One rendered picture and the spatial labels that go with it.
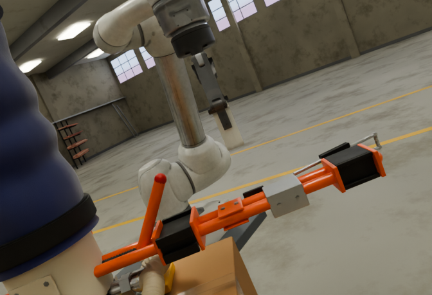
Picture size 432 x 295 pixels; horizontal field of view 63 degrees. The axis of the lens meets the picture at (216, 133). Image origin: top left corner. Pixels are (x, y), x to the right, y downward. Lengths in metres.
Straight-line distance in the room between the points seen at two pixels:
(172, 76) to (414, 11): 13.06
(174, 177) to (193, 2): 0.86
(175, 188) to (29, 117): 0.78
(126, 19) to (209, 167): 0.69
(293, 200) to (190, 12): 0.37
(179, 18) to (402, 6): 13.54
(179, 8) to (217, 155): 0.88
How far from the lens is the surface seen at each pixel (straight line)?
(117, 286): 0.77
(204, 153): 1.36
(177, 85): 1.26
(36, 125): 0.70
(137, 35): 1.16
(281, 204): 0.66
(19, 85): 0.71
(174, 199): 1.37
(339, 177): 0.66
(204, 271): 0.84
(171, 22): 0.62
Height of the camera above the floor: 1.33
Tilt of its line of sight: 8 degrees down
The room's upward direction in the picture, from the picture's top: 23 degrees counter-clockwise
